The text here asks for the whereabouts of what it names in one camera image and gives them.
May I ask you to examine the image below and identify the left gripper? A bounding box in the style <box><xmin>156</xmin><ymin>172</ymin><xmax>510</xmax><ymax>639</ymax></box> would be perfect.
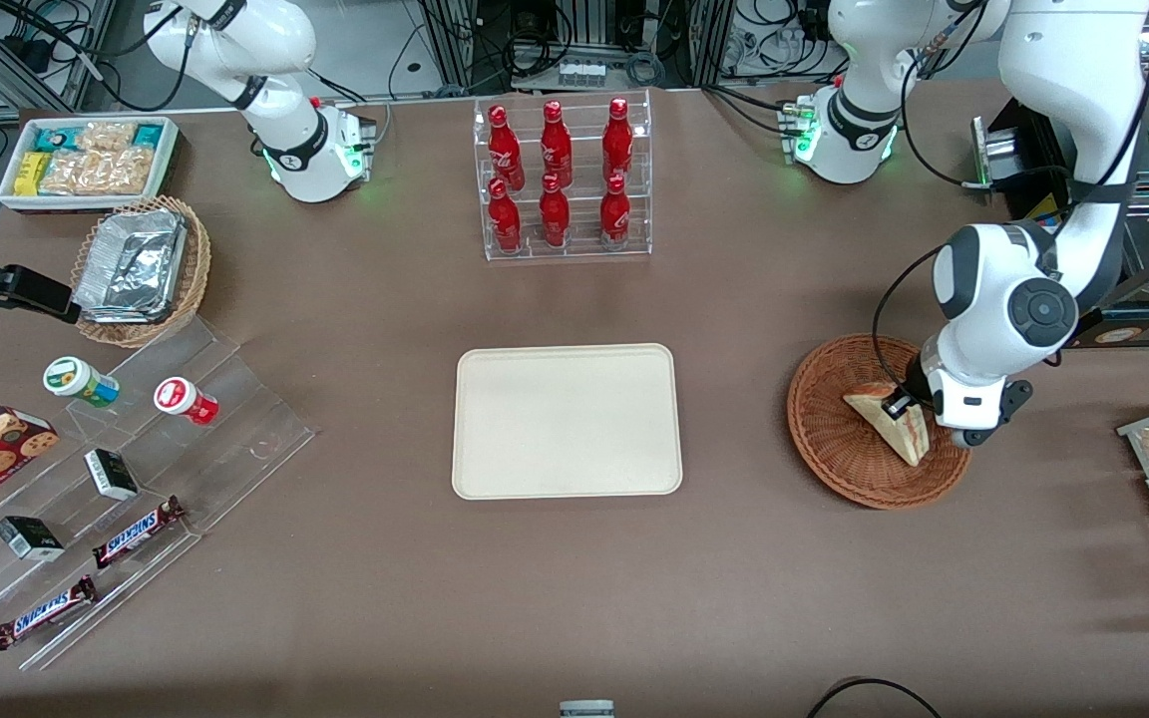
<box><xmin>884</xmin><ymin>359</ymin><xmax>1034</xmax><ymax>450</ymax></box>

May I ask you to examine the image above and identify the triangular sandwich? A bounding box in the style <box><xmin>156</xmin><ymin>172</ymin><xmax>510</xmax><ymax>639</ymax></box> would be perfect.
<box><xmin>842</xmin><ymin>384</ymin><xmax>932</xmax><ymax>468</ymax></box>

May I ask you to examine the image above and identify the round brown wicker basket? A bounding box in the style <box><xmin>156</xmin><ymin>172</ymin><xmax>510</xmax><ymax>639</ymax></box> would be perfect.
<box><xmin>786</xmin><ymin>333</ymin><xmax>975</xmax><ymax>511</ymax></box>

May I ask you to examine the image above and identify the light wicker basket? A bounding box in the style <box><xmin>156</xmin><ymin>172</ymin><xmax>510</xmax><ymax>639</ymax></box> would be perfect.
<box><xmin>70</xmin><ymin>195</ymin><xmax>212</xmax><ymax>349</ymax></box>

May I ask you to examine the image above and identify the cream rectangular tray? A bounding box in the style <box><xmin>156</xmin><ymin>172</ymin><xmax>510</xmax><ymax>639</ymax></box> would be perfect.
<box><xmin>451</xmin><ymin>343</ymin><xmax>684</xmax><ymax>501</ymax></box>

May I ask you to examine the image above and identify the stack of foil containers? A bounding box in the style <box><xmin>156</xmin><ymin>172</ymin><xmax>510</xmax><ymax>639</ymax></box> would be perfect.
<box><xmin>73</xmin><ymin>208</ymin><xmax>189</xmax><ymax>325</ymax></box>

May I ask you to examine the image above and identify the green lidded cup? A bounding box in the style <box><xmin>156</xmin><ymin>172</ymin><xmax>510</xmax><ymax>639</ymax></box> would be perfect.
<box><xmin>43</xmin><ymin>356</ymin><xmax>121</xmax><ymax>409</ymax></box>

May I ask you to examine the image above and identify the white rectangular snack bin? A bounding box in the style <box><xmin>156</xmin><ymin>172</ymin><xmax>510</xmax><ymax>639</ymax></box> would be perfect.
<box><xmin>0</xmin><ymin>116</ymin><xmax>181</xmax><ymax>213</ymax></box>

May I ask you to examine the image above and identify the yellow snack packet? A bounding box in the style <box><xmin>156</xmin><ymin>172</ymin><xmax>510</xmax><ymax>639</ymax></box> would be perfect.
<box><xmin>14</xmin><ymin>152</ymin><xmax>52</xmax><ymax>196</ymax></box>

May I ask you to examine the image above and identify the large clear cracker bag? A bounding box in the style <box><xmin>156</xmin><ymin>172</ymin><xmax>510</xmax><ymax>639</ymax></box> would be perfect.
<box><xmin>39</xmin><ymin>148</ymin><xmax>155</xmax><ymax>195</ymax></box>

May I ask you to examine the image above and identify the small clear cracker bag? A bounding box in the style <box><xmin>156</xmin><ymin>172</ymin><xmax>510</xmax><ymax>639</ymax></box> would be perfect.
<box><xmin>76</xmin><ymin>122</ymin><xmax>139</xmax><ymax>153</ymax></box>

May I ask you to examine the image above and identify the red lidded cup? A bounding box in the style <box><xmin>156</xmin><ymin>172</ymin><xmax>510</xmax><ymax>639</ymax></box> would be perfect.
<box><xmin>154</xmin><ymin>377</ymin><xmax>219</xmax><ymax>427</ymax></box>

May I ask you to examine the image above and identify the small black box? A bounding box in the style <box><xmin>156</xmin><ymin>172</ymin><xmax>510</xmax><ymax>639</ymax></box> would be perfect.
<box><xmin>0</xmin><ymin>516</ymin><xmax>66</xmax><ymax>561</ymax></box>
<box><xmin>84</xmin><ymin>448</ymin><xmax>140</xmax><ymax>502</ymax></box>

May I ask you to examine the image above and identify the clear acrylic stepped stand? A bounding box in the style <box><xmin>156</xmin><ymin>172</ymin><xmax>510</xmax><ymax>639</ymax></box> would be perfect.
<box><xmin>0</xmin><ymin>315</ymin><xmax>317</xmax><ymax>671</ymax></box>

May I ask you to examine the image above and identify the snickers bar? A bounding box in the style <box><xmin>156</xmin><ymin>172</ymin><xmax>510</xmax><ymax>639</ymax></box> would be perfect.
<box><xmin>92</xmin><ymin>496</ymin><xmax>187</xmax><ymax>570</ymax></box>
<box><xmin>0</xmin><ymin>575</ymin><xmax>99</xmax><ymax>651</ymax></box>

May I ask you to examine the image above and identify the black machine with red button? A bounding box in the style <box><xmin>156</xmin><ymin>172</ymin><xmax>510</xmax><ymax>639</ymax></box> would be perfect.
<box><xmin>971</xmin><ymin>95</ymin><xmax>1149</xmax><ymax>350</ymax></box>

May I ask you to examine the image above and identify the red cola bottle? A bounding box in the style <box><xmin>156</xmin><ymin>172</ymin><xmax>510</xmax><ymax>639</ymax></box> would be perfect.
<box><xmin>488</xmin><ymin>104</ymin><xmax>524</xmax><ymax>190</ymax></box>
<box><xmin>599</xmin><ymin>174</ymin><xmax>632</xmax><ymax>247</ymax></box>
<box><xmin>602</xmin><ymin>97</ymin><xmax>634</xmax><ymax>183</ymax></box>
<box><xmin>539</xmin><ymin>173</ymin><xmax>572</xmax><ymax>248</ymax></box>
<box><xmin>540</xmin><ymin>100</ymin><xmax>574</xmax><ymax>188</ymax></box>
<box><xmin>488</xmin><ymin>178</ymin><xmax>523</xmax><ymax>253</ymax></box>

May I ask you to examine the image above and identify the clear acrylic bottle rack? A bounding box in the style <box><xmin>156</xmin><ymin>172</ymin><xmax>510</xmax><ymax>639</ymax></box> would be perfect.
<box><xmin>473</xmin><ymin>88</ymin><xmax>653</xmax><ymax>262</ymax></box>

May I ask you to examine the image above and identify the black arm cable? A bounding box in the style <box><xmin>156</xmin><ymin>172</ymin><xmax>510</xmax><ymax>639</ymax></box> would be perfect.
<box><xmin>870</xmin><ymin>20</ymin><xmax>1149</xmax><ymax>400</ymax></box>

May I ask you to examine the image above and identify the black looped cable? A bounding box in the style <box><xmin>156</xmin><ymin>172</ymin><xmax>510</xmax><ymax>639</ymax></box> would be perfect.
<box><xmin>806</xmin><ymin>677</ymin><xmax>943</xmax><ymax>718</ymax></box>

